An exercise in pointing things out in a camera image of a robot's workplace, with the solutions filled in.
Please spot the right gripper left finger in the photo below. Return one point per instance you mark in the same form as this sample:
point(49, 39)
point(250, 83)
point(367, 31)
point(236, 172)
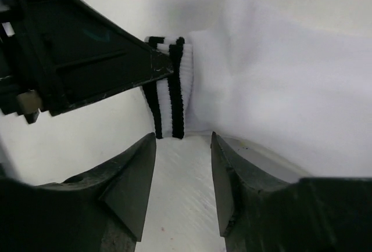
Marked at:
point(102, 209)

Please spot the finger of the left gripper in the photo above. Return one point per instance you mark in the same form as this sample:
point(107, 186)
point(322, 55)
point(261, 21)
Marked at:
point(60, 55)

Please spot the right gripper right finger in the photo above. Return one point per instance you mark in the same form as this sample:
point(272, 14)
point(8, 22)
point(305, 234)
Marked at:
point(259, 212)

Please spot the white sock black stripes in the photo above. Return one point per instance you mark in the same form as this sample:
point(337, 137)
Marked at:
point(301, 95)

